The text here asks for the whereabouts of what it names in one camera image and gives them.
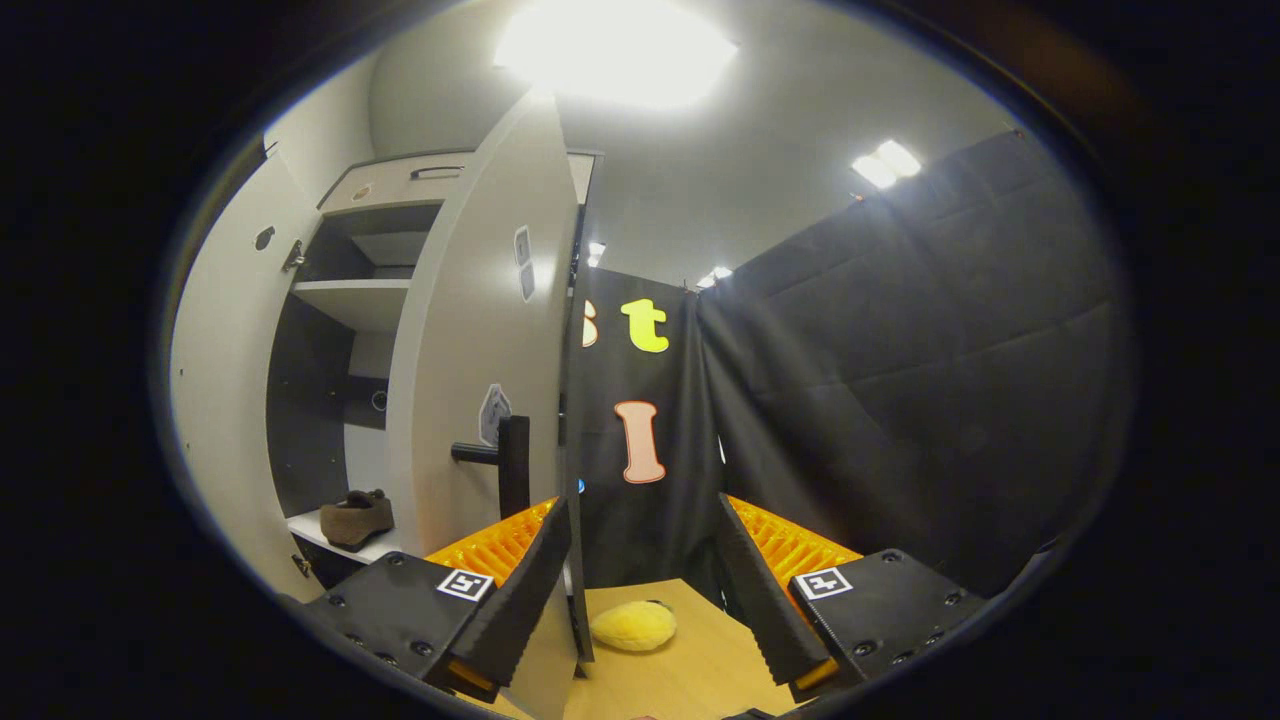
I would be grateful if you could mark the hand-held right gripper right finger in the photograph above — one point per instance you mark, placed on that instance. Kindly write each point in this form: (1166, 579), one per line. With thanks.
(765, 590)

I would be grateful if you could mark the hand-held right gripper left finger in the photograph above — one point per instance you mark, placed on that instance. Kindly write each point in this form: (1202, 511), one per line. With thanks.
(520, 590)

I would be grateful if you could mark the brown fuzzy shoe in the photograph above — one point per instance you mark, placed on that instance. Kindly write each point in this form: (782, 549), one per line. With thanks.
(358, 522)

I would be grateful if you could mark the grey shoe cabinet door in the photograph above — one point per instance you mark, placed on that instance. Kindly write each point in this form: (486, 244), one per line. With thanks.
(225, 400)
(470, 320)

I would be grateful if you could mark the grey shoe cabinet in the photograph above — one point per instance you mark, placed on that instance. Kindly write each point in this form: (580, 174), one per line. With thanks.
(350, 300)

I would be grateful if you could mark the metal door hinge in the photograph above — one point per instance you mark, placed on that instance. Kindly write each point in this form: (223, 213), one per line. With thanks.
(301, 566)
(293, 256)

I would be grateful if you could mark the yellow plush toy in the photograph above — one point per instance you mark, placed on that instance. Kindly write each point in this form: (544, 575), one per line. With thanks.
(633, 626)

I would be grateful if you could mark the black backdrop cloth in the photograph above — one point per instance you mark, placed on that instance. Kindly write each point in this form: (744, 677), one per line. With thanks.
(900, 400)

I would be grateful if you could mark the small ceiling light panel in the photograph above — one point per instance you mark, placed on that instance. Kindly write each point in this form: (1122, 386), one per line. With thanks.
(885, 164)

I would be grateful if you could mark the large ceiling light panel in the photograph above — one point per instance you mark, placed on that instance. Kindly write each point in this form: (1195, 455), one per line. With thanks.
(615, 50)

